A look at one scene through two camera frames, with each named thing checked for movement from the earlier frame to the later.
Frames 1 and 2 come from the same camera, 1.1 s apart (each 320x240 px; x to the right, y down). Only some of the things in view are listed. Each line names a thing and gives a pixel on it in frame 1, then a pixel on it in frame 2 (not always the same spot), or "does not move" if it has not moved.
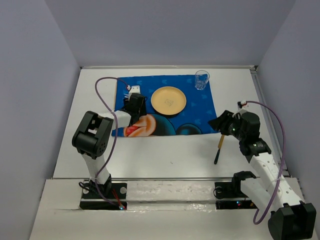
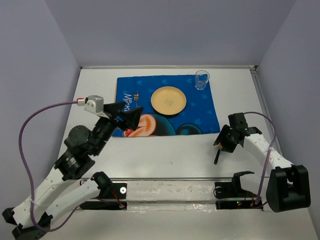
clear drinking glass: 201,79 does not move
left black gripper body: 141,111 -> 105,128
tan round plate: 168,100 does not move
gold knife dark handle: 219,146 does not move
